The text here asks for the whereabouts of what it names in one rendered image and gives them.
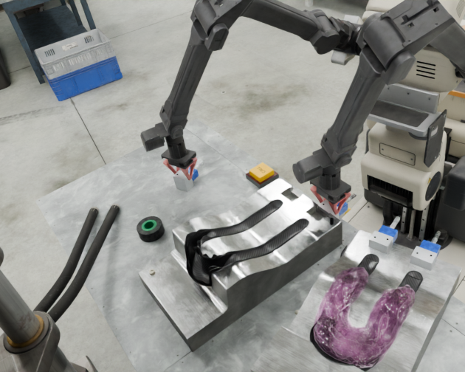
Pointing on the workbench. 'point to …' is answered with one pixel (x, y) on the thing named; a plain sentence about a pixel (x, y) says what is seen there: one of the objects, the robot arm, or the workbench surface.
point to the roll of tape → (150, 229)
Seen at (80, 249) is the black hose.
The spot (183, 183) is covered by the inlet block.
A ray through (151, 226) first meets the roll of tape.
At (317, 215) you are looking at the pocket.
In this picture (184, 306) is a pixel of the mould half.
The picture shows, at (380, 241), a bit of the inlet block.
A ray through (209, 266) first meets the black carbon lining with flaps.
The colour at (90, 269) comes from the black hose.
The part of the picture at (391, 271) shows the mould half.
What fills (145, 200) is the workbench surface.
